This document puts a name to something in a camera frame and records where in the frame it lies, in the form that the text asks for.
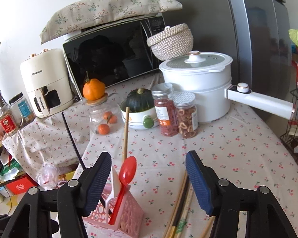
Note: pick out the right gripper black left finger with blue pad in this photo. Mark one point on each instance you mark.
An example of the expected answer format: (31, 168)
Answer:
(43, 213)

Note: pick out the glass jar with tangerines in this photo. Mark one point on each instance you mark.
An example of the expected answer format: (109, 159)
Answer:
(103, 115)

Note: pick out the orange citrus fruit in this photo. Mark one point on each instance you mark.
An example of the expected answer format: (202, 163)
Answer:
(93, 89)

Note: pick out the white electric cooking pot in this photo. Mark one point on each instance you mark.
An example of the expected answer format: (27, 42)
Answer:
(208, 75)

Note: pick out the black microwave oven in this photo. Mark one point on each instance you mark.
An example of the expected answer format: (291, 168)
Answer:
(112, 53)

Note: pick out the light chopstick green band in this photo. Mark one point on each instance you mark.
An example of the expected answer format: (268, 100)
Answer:
(184, 213)

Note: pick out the floral cloth cover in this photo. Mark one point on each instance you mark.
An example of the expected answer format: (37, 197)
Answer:
(89, 13)

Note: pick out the black chopstick gold band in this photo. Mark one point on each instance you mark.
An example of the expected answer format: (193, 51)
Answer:
(179, 208)
(73, 142)

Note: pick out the red box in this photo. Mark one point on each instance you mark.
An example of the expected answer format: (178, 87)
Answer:
(21, 185)

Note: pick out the woven lidded basket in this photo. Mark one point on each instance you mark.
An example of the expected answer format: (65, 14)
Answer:
(172, 42)

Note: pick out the dark green squash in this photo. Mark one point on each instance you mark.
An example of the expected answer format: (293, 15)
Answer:
(140, 100)

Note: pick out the thin brown chopstick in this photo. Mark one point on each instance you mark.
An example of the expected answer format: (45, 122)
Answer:
(175, 207)

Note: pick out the cherry print tablecloth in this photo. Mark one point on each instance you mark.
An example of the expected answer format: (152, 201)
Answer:
(239, 147)

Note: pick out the clear canister black lid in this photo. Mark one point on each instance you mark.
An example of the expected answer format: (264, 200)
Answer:
(21, 110)

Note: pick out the clear plastic bag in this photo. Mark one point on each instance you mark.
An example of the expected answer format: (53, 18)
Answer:
(48, 177)

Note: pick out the grey refrigerator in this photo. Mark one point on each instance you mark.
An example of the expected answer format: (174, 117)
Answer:
(253, 32)

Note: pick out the jar of red dried fruit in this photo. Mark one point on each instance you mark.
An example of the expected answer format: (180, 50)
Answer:
(163, 94)

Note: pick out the cream air fryer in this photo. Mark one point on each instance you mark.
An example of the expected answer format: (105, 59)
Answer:
(45, 77)

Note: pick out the white bowl green knob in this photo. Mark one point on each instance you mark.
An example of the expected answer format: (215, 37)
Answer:
(143, 120)

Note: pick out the red plastic spoon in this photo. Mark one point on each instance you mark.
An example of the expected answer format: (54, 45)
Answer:
(126, 175)

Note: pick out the white plastic spoon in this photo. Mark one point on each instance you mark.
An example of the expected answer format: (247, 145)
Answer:
(115, 189)

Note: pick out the pink perforated utensil holder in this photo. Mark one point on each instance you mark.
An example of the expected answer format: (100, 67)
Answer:
(128, 221)

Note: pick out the jar with red label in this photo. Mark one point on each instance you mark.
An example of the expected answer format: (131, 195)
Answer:
(7, 121)

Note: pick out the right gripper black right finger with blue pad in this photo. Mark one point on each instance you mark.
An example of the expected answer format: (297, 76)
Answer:
(221, 199)

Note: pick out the jar of dried slices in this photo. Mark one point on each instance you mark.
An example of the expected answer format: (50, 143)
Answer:
(186, 113)

